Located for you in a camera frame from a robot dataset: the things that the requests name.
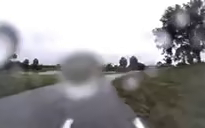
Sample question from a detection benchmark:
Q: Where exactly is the distant clump of trees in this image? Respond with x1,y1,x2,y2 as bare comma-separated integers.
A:
102,55,147,73

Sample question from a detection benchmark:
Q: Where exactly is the grey asphalt path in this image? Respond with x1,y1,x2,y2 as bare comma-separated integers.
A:
0,69,164,128

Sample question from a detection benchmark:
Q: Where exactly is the robot's own part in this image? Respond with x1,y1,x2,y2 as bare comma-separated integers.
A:
61,117,75,128
132,116,147,128

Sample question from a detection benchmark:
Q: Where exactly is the distant low tree line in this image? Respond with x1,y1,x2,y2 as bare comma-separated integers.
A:
0,53,62,73

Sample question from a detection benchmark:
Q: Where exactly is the grass verge with slope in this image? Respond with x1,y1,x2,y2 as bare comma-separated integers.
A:
111,63,205,128

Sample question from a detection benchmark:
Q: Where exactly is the flat grass verge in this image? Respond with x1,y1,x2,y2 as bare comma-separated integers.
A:
0,70,63,102

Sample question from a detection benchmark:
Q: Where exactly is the tall leafy tree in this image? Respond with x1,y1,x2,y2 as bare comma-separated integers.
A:
151,0,205,67

